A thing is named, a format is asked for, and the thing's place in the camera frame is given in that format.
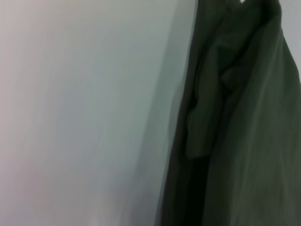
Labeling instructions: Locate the dark green shirt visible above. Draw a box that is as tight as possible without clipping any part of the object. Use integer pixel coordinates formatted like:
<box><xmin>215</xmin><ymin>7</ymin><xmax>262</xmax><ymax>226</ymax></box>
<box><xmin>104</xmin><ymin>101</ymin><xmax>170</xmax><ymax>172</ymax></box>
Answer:
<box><xmin>155</xmin><ymin>0</ymin><xmax>301</xmax><ymax>226</ymax></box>

